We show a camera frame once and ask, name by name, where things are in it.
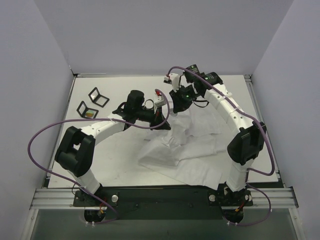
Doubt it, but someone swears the white garment shirt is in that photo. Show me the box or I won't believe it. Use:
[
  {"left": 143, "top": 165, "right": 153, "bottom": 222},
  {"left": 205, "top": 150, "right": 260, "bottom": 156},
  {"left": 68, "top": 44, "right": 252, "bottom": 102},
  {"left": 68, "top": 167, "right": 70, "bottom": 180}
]
[{"left": 137, "top": 105, "right": 227, "bottom": 190}]

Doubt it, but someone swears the purple cable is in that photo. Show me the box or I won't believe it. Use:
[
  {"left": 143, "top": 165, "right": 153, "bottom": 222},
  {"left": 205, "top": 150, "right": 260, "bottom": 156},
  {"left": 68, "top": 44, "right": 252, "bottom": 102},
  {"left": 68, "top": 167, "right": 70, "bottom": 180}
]
[
  {"left": 27, "top": 88, "right": 171, "bottom": 225},
  {"left": 164, "top": 65, "right": 276, "bottom": 227}
]

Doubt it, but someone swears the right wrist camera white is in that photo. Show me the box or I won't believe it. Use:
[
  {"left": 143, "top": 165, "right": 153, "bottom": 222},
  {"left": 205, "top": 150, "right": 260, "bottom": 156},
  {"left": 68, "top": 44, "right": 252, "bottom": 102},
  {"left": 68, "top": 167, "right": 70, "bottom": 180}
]
[{"left": 163, "top": 73, "right": 181, "bottom": 92}]

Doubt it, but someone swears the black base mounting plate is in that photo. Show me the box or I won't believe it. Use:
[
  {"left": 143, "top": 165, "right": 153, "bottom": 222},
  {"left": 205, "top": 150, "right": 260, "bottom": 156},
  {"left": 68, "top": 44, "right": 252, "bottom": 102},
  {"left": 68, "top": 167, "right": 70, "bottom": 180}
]
[{"left": 72, "top": 184, "right": 253, "bottom": 222}]

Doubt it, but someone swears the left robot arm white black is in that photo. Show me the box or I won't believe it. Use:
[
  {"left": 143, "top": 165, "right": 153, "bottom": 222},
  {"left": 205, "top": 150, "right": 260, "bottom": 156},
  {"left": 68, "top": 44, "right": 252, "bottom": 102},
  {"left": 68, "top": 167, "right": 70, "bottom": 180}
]
[{"left": 54, "top": 89, "right": 171, "bottom": 206}]

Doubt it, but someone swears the black frame stand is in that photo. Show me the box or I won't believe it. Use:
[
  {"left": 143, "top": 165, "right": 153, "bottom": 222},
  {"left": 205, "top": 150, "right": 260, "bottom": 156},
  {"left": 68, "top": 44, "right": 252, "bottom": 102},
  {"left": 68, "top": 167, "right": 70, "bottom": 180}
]
[
  {"left": 76, "top": 101, "right": 99, "bottom": 119},
  {"left": 88, "top": 87, "right": 110, "bottom": 108}
]

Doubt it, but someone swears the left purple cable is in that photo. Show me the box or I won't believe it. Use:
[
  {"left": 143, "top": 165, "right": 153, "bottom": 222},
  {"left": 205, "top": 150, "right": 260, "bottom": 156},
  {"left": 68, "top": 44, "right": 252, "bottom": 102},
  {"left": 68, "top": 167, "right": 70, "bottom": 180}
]
[{"left": 27, "top": 88, "right": 171, "bottom": 225}]

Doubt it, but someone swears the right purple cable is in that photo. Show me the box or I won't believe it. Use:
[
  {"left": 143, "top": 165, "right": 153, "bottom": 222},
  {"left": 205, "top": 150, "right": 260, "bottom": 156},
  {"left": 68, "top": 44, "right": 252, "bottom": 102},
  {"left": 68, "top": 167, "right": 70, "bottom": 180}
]
[{"left": 164, "top": 65, "right": 276, "bottom": 227}]

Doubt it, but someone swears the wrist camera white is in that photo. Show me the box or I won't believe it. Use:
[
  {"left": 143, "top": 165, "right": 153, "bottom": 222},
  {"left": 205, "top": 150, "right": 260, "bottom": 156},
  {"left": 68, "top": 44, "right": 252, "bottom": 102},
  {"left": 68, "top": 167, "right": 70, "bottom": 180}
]
[
  {"left": 163, "top": 73, "right": 181, "bottom": 92},
  {"left": 153, "top": 96, "right": 167, "bottom": 108}
]

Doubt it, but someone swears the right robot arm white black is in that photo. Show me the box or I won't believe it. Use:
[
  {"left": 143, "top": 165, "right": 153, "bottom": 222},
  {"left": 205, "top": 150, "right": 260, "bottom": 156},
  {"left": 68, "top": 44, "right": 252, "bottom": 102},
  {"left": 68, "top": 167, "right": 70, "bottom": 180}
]
[{"left": 164, "top": 64, "right": 268, "bottom": 192}]

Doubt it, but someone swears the black frame stand upper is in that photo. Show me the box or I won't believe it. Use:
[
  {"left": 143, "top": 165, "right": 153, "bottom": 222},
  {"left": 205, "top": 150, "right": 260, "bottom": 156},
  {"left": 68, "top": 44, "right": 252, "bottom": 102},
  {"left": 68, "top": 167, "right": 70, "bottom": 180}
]
[{"left": 88, "top": 87, "right": 110, "bottom": 108}]

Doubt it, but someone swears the colourful painted round brooch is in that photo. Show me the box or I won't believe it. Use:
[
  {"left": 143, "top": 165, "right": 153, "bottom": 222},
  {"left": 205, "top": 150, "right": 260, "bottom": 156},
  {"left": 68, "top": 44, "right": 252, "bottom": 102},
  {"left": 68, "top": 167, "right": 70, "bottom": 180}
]
[{"left": 85, "top": 112, "right": 94, "bottom": 118}]

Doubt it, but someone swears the aluminium front rail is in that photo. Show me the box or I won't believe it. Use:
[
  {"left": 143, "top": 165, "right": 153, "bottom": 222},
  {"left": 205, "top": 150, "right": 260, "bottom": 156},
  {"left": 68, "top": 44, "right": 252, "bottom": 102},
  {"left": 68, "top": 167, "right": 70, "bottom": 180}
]
[{"left": 30, "top": 188, "right": 74, "bottom": 210}]

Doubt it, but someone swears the black frame stand lower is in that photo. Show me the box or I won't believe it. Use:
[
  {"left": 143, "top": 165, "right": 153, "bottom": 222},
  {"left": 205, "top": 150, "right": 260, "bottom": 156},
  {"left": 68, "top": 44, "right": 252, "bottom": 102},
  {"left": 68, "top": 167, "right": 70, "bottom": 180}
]
[{"left": 76, "top": 101, "right": 99, "bottom": 119}]

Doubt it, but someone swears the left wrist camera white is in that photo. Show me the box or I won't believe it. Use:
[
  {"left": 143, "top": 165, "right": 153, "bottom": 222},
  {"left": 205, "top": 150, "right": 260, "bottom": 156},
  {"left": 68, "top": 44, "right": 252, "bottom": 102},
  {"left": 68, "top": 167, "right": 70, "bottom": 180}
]
[{"left": 153, "top": 96, "right": 167, "bottom": 108}]

